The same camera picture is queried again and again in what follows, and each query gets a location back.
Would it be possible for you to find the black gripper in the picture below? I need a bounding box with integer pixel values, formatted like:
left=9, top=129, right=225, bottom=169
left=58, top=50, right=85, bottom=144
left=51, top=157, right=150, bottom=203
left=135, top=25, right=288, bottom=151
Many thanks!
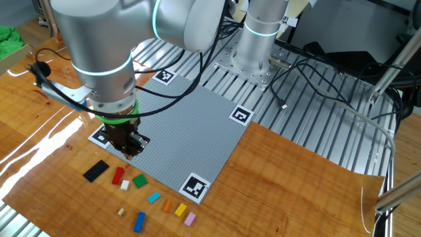
left=105, top=118, right=151, bottom=161

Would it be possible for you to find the red Lego brick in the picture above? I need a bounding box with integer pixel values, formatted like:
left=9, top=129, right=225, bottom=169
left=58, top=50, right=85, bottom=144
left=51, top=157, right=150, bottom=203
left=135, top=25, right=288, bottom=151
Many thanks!
left=111, top=166, right=125, bottom=186

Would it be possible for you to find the green Lego plate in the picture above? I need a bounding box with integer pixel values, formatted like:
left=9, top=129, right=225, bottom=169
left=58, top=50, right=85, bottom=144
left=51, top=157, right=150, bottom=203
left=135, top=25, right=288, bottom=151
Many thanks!
left=132, top=173, right=149, bottom=189

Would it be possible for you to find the black Lego plate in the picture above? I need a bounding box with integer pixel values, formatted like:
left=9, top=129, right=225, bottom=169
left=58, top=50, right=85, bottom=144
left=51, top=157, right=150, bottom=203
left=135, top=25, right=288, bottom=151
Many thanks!
left=82, top=159, right=110, bottom=183

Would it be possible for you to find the cyan Lego brick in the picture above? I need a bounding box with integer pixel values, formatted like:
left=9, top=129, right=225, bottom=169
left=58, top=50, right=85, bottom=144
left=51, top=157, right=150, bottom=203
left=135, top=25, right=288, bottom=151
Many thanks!
left=147, top=191, right=162, bottom=205

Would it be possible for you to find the grey Lego baseplate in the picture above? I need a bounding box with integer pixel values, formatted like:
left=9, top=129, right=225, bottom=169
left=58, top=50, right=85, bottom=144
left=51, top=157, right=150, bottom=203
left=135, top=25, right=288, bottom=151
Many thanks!
left=87, top=68, right=256, bottom=205

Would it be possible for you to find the blue Lego brick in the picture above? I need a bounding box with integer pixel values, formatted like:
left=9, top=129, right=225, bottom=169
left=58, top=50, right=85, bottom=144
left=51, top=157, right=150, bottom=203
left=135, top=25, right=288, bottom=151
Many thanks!
left=132, top=211, right=146, bottom=234

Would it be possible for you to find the pink Lego brick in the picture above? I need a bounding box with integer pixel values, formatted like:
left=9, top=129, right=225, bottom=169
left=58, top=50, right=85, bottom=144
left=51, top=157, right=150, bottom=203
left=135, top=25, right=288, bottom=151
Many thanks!
left=184, top=211, right=197, bottom=228

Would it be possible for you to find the square fiducial marker tag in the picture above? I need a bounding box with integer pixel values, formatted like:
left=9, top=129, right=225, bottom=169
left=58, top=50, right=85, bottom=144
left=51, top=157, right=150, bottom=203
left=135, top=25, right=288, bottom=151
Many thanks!
left=178, top=172, right=212, bottom=205
left=228, top=104, right=255, bottom=127
left=87, top=124, right=112, bottom=149
left=152, top=68, right=178, bottom=86

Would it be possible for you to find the cardboard box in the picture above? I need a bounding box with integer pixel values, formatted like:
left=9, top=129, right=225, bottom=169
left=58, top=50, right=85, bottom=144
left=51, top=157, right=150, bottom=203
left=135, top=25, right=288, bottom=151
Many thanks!
left=0, top=42, right=34, bottom=77

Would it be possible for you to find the wood-pattern table mat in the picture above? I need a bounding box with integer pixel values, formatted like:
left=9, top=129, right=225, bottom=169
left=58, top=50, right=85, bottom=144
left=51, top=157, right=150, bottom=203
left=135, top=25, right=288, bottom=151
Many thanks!
left=0, top=32, right=385, bottom=237

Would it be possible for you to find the green cloth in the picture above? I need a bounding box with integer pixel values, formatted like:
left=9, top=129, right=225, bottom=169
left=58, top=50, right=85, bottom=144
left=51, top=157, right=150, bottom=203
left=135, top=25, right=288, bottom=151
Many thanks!
left=0, top=25, right=24, bottom=60

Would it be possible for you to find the green flange ring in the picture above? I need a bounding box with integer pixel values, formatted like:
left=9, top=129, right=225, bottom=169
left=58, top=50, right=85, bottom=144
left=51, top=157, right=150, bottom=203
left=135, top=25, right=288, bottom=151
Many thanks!
left=94, top=98, right=139, bottom=125

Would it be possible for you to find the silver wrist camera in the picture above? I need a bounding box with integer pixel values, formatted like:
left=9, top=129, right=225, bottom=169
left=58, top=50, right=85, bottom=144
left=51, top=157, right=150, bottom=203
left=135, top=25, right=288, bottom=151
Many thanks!
left=32, top=78, right=91, bottom=113

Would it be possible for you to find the black camera cable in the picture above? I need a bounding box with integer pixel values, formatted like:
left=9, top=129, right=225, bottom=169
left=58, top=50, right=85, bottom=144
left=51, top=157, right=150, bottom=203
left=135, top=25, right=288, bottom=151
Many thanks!
left=25, top=0, right=231, bottom=119

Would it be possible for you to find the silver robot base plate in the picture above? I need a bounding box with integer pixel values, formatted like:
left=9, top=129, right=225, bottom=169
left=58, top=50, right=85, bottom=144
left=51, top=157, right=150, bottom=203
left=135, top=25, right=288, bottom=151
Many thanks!
left=213, top=28, right=293, bottom=89

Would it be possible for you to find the black USB cable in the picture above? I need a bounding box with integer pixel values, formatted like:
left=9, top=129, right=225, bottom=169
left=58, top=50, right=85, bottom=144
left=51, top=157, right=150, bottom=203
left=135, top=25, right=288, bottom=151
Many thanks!
left=268, top=61, right=349, bottom=110

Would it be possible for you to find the grey cable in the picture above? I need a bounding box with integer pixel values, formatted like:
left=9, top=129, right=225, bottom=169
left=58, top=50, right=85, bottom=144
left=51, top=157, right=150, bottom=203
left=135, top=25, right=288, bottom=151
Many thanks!
left=307, top=80, right=397, bottom=161

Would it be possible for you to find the aluminium frame post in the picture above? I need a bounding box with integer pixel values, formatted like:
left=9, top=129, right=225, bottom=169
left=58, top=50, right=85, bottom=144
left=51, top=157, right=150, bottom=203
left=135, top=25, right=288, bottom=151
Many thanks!
left=367, top=26, right=421, bottom=106
left=374, top=171, right=421, bottom=215

